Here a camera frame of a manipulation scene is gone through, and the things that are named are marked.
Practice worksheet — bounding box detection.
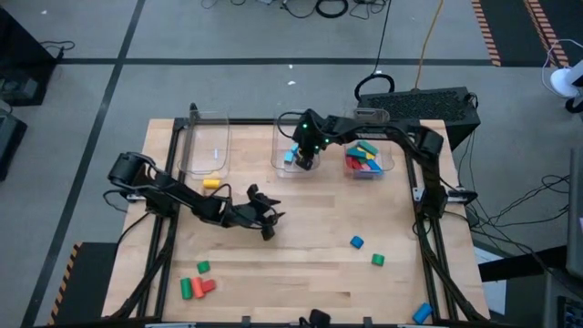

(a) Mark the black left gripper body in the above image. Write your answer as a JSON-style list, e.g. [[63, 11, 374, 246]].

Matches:
[[222, 183, 277, 241]]

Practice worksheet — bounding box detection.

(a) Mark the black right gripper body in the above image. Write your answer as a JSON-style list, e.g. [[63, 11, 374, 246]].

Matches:
[[293, 108, 336, 159]]

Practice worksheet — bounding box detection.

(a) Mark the clear plastic bin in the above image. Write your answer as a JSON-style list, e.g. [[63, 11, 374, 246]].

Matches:
[[270, 108, 321, 179], [341, 108, 394, 181], [176, 108, 232, 180]]

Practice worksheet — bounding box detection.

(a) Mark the dark rounded object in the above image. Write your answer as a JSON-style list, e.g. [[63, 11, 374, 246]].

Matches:
[[298, 308, 332, 328]]

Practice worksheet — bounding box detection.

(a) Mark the black perforated computer case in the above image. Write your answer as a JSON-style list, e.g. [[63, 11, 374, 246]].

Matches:
[[355, 86, 482, 152]]

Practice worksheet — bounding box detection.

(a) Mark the black hazard-striped floor mat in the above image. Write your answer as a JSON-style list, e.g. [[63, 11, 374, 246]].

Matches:
[[46, 241, 120, 328], [470, 0, 529, 67], [522, 0, 583, 68]]

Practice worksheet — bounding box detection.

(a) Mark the black floor bar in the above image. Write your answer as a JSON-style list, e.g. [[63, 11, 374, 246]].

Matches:
[[477, 244, 570, 282]]

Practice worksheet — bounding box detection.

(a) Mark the dark grey case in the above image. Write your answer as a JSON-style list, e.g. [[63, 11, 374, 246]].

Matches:
[[0, 113, 28, 182]]

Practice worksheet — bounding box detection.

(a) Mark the white stand base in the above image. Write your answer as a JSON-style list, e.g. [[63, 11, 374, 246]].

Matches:
[[548, 56, 583, 99]]

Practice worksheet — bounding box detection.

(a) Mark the grey monitor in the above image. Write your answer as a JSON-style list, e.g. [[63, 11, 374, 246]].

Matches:
[[566, 145, 583, 280]]

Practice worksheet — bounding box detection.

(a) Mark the black cabinet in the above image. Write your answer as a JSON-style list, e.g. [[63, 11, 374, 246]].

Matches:
[[0, 7, 59, 108]]

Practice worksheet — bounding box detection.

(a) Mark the black aluminium table frame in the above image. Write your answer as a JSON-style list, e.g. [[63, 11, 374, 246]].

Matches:
[[154, 116, 456, 325]]

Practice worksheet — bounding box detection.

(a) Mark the black cable with coil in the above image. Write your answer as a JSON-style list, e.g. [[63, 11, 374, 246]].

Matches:
[[353, 0, 396, 103]]

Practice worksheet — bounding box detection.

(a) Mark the silver right arm base bracket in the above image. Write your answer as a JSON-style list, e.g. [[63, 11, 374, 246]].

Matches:
[[412, 185, 479, 205]]

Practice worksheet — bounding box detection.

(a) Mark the coiled black cable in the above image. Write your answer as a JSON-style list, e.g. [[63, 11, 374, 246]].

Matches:
[[314, 0, 350, 20]]

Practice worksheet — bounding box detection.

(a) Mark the black cable bundle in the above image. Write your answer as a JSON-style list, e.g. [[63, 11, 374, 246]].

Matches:
[[108, 211, 181, 320], [416, 222, 484, 323]]

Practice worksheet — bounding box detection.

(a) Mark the silver left arm base bracket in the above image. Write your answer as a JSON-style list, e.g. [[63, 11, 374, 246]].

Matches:
[[118, 184, 183, 204]]

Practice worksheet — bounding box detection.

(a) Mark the thin black floor cable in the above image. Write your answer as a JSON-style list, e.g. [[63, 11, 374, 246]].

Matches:
[[199, 0, 316, 20]]

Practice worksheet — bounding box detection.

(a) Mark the long yellow cable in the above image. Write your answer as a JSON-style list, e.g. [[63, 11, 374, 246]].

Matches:
[[413, 0, 445, 90]]

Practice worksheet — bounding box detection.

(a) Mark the black floor cable tangle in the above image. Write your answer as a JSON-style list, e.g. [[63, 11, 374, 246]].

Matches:
[[473, 172, 570, 256]]

